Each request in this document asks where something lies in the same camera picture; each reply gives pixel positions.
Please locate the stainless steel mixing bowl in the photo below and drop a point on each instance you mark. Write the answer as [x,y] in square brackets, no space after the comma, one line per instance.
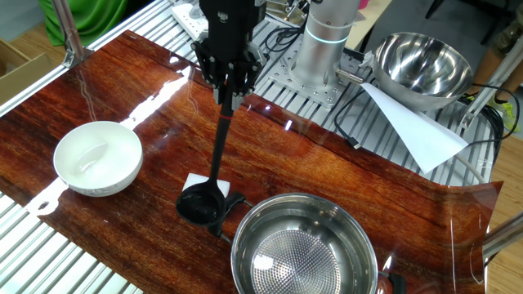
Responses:
[425,69]

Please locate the person bare leg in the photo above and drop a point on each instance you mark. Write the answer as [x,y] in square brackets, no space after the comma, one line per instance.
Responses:
[484,69]

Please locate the beige wooden board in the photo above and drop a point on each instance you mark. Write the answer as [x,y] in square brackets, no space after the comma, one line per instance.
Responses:
[367,24]

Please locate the white power strip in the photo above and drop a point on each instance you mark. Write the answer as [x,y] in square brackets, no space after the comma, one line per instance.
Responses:
[190,20]

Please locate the yellow green sneaker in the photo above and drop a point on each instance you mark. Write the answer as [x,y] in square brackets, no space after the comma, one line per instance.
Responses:
[508,112]

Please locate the aluminium frame post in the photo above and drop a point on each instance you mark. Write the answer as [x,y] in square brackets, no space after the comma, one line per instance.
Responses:
[504,237]
[490,88]
[67,28]

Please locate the open cardboard box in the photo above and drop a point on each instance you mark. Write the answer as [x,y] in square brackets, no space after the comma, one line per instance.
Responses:
[20,77]

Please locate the red brown woodgrain mat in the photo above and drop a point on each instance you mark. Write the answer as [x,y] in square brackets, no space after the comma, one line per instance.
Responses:
[306,163]

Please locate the black ladle red tip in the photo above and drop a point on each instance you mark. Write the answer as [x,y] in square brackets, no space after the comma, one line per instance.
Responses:
[220,139]

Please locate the white paper sheet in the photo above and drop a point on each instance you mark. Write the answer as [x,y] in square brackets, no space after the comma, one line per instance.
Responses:
[417,130]

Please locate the white sponge block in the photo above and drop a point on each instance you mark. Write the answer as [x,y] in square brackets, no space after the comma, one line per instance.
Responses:
[192,178]

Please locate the white ceramic bowl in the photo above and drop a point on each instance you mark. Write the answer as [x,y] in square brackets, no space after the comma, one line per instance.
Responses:
[98,159]

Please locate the green cloth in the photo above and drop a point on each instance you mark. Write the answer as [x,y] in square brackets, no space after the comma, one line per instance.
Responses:
[90,20]

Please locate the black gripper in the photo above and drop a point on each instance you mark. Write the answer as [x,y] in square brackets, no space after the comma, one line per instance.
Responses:
[229,28]

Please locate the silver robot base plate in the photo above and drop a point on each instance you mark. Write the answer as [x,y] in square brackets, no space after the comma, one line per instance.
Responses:
[286,79]

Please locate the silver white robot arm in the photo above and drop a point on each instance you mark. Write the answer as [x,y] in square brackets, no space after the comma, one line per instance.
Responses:
[323,45]

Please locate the aluminium frame rail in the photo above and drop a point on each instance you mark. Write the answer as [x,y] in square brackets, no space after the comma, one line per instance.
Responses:
[28,94]

